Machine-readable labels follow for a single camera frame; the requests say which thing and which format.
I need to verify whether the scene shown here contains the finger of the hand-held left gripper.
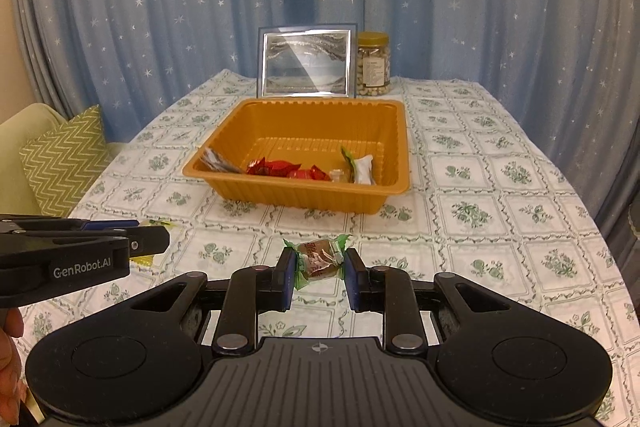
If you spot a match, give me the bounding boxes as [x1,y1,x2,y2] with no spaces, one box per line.
[102,225,170,258]
[0,217,140,234]

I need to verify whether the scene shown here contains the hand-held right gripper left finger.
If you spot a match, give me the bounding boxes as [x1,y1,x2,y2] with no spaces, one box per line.
[131,247,300,354]

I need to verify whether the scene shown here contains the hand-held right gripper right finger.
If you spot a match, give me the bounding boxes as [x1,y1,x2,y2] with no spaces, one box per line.
[342,248,508,354]

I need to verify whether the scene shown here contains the yellow green snack packet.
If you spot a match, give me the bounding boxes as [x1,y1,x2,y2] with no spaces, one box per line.
[129,218,179,266]

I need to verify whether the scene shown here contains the green brown candy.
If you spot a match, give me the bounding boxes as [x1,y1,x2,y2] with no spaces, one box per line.
[282,234,353,291]

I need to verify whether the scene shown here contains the red flared snack packet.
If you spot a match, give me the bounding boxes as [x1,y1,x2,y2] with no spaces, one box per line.
[287,163,331,182]

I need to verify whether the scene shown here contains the red foil candy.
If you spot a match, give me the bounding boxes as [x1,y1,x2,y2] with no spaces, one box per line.
[246,158,302,178]

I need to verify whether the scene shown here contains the white snack packet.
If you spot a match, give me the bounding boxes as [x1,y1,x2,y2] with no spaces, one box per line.
[341,146,377,186]

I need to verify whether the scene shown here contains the orange plastic tray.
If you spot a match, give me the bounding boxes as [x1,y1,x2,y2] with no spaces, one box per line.
[181,99,412,215]

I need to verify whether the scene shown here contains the person's left hand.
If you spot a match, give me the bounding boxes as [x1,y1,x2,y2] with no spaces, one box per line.
[0,307,25,427]

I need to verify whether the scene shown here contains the green zigzag cushion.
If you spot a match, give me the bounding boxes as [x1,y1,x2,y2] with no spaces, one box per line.
[19,104,114,217]

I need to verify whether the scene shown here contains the silver snack packet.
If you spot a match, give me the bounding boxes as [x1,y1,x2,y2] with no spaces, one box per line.
[201,146,244,174]

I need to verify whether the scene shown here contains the green armchair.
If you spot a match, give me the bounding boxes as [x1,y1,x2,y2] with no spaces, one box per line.
[0,103,123,218]

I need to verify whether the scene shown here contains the floral tablecloth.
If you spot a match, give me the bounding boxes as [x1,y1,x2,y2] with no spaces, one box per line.
[15,69,634,427]

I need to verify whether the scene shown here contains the yellow lid nut jar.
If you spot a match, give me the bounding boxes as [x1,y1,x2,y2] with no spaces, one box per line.
[354,32,391,97]

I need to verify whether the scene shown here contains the blue star curtain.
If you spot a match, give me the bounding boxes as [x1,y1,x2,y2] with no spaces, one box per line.
[10,0,640,238]

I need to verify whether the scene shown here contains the grey round object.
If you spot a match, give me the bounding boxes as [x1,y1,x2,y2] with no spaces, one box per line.
[625,201,640,253]

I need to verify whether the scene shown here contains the silver picture frame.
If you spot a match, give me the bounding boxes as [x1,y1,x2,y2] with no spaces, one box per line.
[257,25,359,99]

